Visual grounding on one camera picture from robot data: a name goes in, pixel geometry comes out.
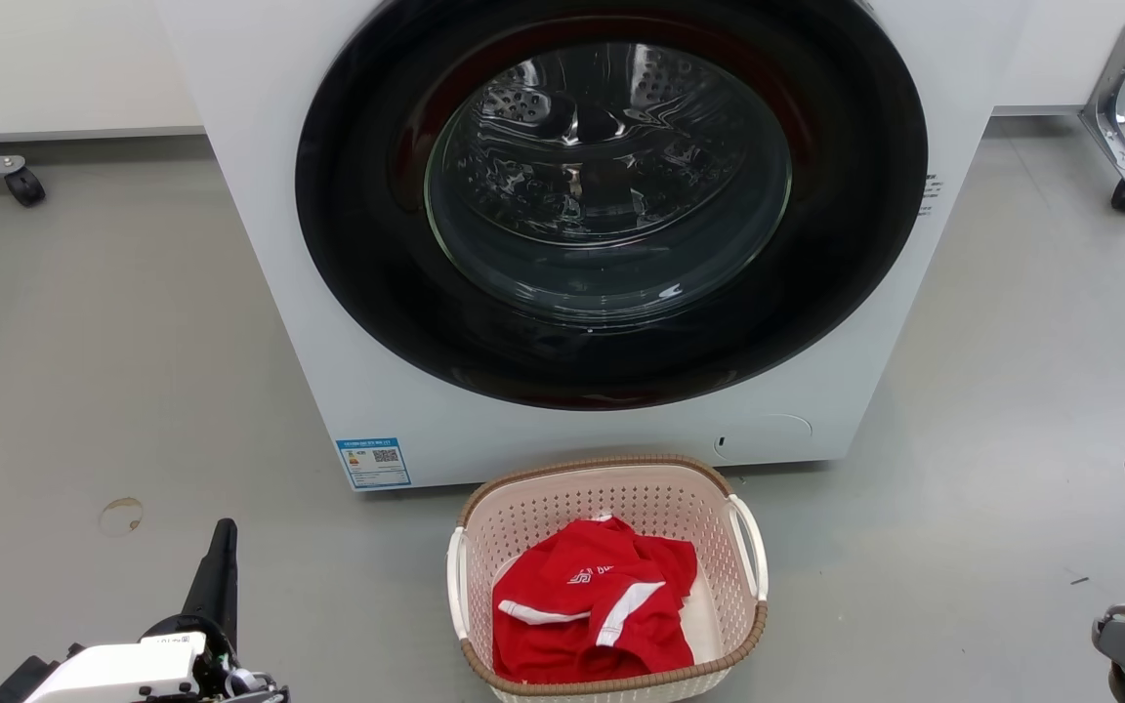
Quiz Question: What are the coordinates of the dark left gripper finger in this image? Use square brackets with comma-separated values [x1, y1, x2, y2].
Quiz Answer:
[181, 517, 239, 651]

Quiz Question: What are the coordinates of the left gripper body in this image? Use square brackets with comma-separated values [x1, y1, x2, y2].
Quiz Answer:
[25, 615, 290, 703]

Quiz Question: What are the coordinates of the beige perforated laundry basket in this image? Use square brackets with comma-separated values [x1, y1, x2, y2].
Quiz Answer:
[445, 454, 770, 703]

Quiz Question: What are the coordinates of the blue energy label sticker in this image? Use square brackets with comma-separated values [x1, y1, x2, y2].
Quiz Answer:
[336, 437, 412, 490]

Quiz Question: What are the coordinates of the red sports garment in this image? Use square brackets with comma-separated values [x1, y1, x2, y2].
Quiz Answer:
[491, 516, 699, 684]

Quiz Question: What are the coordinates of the black round washer door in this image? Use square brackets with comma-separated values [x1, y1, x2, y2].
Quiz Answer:
[295, 0, 930, 412]

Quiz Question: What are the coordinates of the white washing machine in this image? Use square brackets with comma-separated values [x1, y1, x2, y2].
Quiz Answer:
[154, 0, 1032, 492]

